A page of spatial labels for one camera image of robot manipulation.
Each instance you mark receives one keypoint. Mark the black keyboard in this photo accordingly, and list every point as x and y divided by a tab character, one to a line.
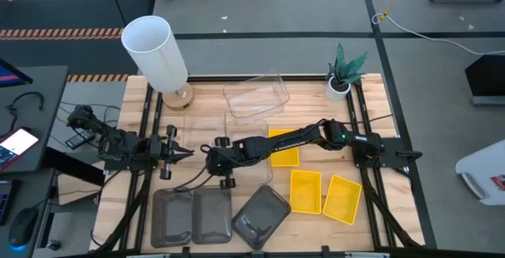
4	200

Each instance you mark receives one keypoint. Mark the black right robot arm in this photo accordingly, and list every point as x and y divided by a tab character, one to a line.
300	137

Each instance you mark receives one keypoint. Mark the black mat with hazard stripes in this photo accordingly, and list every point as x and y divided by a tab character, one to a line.
63	33

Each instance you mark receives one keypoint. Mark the green plant in white pot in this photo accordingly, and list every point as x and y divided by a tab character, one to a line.
342	74

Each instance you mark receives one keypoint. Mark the black floor box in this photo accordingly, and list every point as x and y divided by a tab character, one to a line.
487	78

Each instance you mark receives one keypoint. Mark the yellow plastic basket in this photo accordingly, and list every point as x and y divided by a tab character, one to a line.
285	158
342	199
305	191

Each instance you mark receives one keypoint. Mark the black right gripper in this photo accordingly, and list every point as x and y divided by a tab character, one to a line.
230	159

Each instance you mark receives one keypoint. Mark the white lamp with wooden base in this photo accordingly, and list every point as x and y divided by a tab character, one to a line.
155	57

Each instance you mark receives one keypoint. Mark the small black remote box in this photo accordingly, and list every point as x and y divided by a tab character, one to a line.
79	139

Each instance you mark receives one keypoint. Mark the smartphone with lit screen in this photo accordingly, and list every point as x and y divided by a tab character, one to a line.
16	146

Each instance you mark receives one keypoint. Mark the black computer mouse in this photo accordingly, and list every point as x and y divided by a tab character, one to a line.
23	226

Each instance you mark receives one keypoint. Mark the black side desk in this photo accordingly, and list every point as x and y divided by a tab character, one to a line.
39	92

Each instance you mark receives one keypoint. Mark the white plastic case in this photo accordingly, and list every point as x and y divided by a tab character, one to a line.
483	173

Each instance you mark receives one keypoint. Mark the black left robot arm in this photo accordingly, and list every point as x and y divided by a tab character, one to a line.
118	141

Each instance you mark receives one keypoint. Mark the black aluminium frame rail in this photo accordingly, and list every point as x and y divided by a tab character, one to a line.
130	210
369	195
256	78
414	252
380	195
144	206

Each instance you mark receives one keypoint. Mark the dark computer monitor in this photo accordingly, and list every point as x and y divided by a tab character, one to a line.
10	74

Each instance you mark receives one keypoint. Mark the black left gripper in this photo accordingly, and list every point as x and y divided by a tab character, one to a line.
167	153

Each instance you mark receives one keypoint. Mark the grey translucent plastic bin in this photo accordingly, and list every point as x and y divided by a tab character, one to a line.
171	217
260	216
212	215

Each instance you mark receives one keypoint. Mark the clear plastic bin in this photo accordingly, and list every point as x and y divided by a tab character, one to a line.
255	96
248	131

